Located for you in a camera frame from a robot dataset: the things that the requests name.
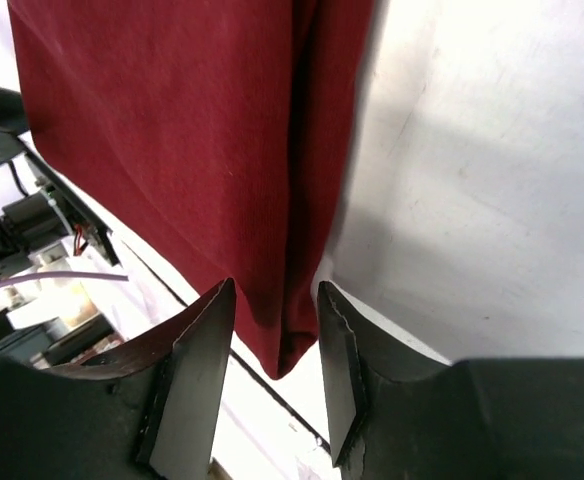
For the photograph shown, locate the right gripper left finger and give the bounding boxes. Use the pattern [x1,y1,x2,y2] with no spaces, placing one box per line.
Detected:
[0,280,236,479]

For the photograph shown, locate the dark red t shirt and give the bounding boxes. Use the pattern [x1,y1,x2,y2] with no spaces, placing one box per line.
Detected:
[8,1,373,379]

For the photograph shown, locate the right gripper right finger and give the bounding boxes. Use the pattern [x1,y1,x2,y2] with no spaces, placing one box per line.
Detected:
[317,281,584,479]

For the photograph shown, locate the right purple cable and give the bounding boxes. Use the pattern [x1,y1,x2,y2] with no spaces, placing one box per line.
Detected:
[0,272,129,301]

